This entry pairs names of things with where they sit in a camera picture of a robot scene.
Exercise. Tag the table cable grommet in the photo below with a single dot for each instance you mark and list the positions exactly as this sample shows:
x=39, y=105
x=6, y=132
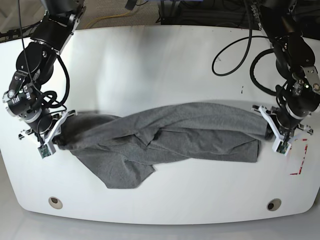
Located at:
x=274, y=205
x=55, y=203

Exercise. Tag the black tripod stand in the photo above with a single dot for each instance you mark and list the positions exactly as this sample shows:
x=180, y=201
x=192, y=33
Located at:
x=14, y=34

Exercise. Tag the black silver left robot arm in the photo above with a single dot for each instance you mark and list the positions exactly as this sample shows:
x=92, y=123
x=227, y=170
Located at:
x=295, y=62

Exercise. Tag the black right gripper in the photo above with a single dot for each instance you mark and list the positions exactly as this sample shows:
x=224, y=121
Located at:
x=41, y=123

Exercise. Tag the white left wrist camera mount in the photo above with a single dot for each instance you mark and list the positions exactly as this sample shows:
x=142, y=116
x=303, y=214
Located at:
x=280, y=135

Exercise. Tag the red tape rectangle marking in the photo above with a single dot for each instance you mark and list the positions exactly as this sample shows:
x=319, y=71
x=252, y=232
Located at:
x=296, y=156

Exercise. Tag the left table cable grommet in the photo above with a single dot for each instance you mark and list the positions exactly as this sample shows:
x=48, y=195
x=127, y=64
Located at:
x=55, y=203

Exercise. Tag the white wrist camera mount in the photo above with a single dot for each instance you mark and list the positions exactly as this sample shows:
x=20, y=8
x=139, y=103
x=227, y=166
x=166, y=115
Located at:
x=44, y=142
x=280, y=135

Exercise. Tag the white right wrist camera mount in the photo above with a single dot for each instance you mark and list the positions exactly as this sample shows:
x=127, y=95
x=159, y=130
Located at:
x=44, y=142

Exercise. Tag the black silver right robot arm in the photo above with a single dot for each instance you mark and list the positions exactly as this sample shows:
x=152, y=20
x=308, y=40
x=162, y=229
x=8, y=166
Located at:
x=35, y=64

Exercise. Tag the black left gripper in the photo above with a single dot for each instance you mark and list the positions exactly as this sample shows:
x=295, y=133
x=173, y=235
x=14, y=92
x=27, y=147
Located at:
x=288, y=118

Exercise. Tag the right table cable grommet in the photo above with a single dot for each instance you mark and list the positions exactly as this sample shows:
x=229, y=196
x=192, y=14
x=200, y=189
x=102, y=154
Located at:
x=274, y=205

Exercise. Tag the grey T-shirt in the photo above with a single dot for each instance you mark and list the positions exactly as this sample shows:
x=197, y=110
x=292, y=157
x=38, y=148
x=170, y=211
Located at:
x=122, y=151

